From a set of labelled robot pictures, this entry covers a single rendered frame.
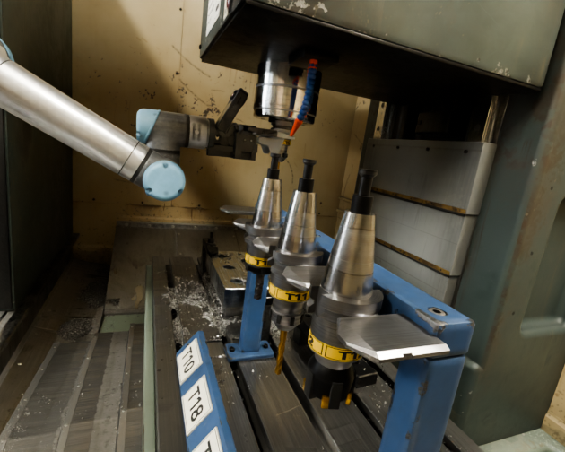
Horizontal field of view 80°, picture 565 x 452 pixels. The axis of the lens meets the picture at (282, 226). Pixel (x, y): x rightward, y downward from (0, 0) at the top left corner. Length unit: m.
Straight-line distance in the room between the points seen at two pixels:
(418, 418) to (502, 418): 0.92
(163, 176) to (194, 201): 1.23
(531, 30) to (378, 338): 0.75
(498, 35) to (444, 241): 0.49
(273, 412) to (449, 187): 0.69
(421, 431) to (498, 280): 0.68
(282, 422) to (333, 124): 1.74
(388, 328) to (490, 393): 0.86
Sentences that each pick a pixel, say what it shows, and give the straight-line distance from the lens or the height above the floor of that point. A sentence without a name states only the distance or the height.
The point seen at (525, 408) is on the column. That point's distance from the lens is 1.30.
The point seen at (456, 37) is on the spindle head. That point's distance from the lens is 0.76.
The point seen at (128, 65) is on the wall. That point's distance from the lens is 1.87.
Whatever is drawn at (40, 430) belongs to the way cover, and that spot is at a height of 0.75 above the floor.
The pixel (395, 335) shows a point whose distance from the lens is 0.27.
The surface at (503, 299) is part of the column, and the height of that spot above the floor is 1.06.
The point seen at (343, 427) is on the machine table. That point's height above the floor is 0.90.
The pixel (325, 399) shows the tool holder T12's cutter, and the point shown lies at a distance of 0.33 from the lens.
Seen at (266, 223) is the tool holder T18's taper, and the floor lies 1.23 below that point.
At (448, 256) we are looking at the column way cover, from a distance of 1.00.
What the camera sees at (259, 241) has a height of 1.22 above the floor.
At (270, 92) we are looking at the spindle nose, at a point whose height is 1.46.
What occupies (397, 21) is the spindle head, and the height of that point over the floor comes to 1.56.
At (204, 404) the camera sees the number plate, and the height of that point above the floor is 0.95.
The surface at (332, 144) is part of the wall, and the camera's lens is 2.11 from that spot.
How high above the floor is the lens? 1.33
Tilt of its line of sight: 13 degrees down
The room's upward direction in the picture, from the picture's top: 8 degrees clockwise
